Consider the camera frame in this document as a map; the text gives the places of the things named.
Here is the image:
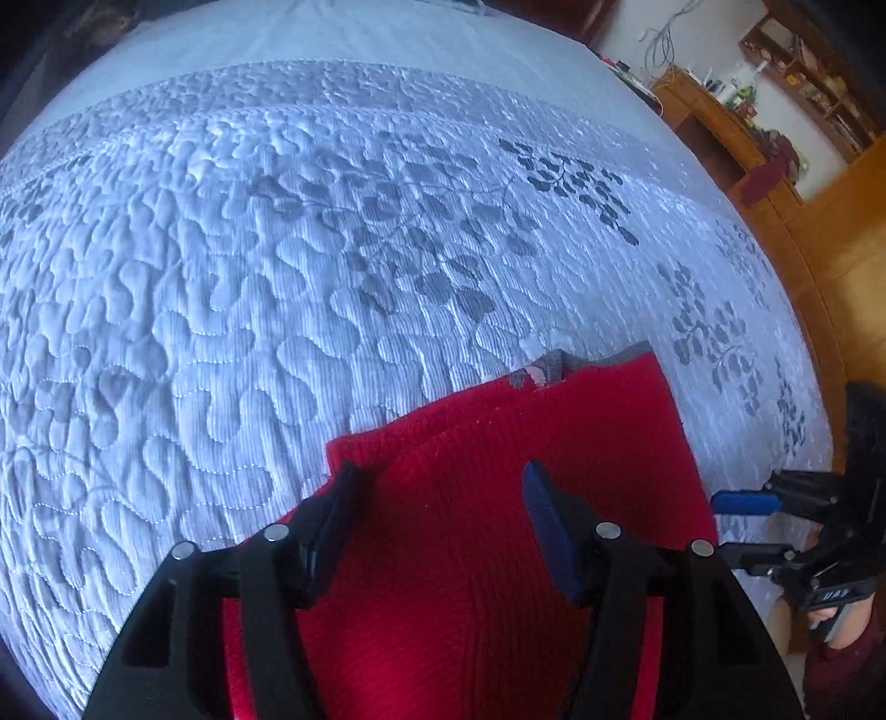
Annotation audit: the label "pale blue bed sheet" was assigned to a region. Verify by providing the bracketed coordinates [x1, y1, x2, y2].
[7, 0, 741, 223]

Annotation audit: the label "white quilted leaf-pattern bedspread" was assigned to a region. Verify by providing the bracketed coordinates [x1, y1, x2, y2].
[0, 61, 832, 720]

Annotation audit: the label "red knitted sweater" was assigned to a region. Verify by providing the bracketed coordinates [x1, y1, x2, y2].
[221, 349, 721, 720]

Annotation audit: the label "person's right forearm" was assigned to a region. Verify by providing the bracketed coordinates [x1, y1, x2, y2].
[803, 609, 886, 720]

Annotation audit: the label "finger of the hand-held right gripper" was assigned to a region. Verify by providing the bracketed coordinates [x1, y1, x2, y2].
[712, 469, 842, 519]
[716, 540, 825, 580]

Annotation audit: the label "person's right hand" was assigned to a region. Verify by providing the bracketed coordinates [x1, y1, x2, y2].
[806, 599, 874, 650]

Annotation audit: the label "cluster of small bottles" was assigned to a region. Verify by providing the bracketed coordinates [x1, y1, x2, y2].
[702, 61, 766, 115]

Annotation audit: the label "wooden wall shelf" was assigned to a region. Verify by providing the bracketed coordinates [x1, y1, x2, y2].
[739, 0, 886, 163]

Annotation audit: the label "white wall cables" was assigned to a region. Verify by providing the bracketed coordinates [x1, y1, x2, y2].
[640, 0, 703, 74]

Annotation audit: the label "wooden desk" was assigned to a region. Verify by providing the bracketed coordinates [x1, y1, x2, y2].
[651, 65, 807, 209]

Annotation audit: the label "red chair cushion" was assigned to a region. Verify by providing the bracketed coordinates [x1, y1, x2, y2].
[740, 156, 794, 205]

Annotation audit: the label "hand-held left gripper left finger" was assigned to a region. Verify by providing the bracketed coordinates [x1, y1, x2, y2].
[86, 460, 364, 720]

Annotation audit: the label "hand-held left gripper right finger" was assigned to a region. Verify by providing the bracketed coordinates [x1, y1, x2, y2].
[522, 459, 807, 720]

